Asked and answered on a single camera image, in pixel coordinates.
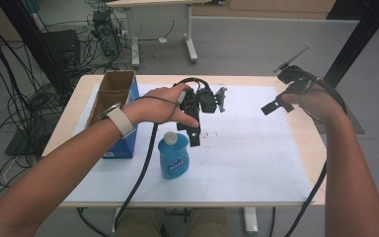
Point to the person's right hand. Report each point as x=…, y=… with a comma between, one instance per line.
x=319, y=103

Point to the black computer tower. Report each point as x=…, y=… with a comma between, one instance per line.
x=107, y=33

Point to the dark floor mat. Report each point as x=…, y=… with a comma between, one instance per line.
x=23, y=144

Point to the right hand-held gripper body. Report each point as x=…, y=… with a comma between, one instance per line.
x=297, y=77

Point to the wristwatch with white band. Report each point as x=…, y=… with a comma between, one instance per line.
x=121, y=120

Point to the white desk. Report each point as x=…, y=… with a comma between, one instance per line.
x=189, y=36

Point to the white paper sheet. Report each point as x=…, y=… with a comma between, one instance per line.
x=250, y=154

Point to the white table leg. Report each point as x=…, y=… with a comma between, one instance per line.
x=250, y=222

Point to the blue cardboard box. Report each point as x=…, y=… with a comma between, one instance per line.
x=115, y=95

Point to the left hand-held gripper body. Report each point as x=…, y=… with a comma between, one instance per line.
x=207, y=100

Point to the blue bottle with white cap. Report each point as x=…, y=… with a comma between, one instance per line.
x=173, y=158

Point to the person's left hand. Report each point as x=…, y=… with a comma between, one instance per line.
x=158, y=107

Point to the person's legs in olive pants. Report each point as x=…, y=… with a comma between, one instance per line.
x=204, y=223

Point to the black box on floor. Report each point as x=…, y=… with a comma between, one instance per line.
x=62, y=46

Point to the black metal frame post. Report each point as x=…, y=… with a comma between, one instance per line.
x=358, y=39
x=36, y=42

